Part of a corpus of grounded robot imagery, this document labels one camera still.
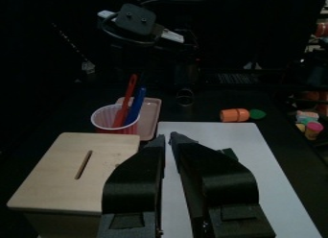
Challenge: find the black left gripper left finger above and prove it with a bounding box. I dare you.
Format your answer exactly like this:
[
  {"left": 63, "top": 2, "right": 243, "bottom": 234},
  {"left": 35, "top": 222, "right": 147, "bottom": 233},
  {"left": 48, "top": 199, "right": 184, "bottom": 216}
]
[{"left": 95, "top": 134, "right": 167, "bottom": 238}]

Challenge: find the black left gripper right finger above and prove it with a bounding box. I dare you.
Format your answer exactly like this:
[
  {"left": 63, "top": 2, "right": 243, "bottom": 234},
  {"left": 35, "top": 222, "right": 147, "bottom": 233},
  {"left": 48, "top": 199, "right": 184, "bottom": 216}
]
[{"left": 168, "top": 131, "right": 278, "bottom": 238}]

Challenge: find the white plastic cutting board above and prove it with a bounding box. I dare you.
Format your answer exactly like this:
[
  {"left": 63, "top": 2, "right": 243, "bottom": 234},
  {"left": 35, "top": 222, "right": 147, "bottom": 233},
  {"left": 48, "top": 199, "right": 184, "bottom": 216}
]
[{"left": 155, "top": 121, "right": 324, "bottom": 238}]

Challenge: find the wooden box with slot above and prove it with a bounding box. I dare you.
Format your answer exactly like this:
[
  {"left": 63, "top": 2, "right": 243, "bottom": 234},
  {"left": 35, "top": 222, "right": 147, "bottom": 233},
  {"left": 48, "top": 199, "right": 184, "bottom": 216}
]
[{"left": 6, "top": 131, "right": 143, "bottom": 238}]

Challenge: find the small black round container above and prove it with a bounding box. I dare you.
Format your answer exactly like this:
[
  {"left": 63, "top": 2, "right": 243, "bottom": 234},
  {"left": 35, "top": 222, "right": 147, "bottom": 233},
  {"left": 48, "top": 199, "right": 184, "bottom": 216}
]
[{"left": 175, "top": 87, "right": 196, "bottom": 107}]

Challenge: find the red plastic utensil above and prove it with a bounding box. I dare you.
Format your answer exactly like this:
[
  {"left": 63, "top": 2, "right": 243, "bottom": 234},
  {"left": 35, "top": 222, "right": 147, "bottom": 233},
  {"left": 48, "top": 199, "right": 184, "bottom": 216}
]
[{"left": 112, "top": 73, "right": 140, "bottom": 129}]

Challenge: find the red plastic cup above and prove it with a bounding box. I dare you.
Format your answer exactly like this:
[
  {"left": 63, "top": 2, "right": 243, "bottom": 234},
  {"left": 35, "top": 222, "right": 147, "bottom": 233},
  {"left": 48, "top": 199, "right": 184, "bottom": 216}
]
[{"left": 90, "top": 103, "right": 142, "bottom": 134}]

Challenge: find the blue plastic utensil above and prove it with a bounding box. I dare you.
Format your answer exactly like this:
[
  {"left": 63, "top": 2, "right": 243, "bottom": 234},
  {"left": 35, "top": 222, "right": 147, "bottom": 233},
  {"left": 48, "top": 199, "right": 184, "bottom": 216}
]
[{"left": 124, "top": 86, "right": 148, "bottom": 127}]

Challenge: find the orange toy carrot green top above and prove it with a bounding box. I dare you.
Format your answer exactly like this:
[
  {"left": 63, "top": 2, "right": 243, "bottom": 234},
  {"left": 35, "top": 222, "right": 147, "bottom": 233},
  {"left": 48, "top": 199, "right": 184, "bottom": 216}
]
[{"left": 219, "top": 107, "right": 268, "bottom": 123}]

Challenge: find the yellow tub with pink lid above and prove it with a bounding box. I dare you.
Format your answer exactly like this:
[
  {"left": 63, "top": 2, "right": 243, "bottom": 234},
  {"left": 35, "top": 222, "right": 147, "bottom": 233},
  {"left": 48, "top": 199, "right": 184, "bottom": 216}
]
[{"left": 304, "top": 121, "right": 326, "bottom": 141}]

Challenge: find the pastel toy tub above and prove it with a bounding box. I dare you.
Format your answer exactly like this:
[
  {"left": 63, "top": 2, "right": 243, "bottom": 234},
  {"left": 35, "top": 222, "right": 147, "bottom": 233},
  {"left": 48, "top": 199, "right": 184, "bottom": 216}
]
[{"left": 295, "top": 109, "right": 322, "bottom": 126}]

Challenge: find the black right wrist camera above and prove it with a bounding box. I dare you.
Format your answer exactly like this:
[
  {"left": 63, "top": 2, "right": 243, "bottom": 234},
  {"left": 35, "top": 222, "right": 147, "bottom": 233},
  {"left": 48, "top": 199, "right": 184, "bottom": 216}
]
[{"left": 115, "top": 3, "right": 158, "bottom": 36}]

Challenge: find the metal frame clamp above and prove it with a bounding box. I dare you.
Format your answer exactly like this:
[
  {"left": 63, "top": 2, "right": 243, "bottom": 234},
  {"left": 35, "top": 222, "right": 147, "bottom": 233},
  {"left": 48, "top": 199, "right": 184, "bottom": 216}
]
[{"left": 82, "top": 60, "right": 96, "bottom": 75}]

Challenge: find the thin white diagonal cord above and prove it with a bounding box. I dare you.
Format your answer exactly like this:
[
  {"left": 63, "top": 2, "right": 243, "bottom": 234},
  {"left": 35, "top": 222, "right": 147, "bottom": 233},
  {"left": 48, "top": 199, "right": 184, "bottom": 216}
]
[{"left": 50, "top": 21, "right": 91, "bottom": 64}]

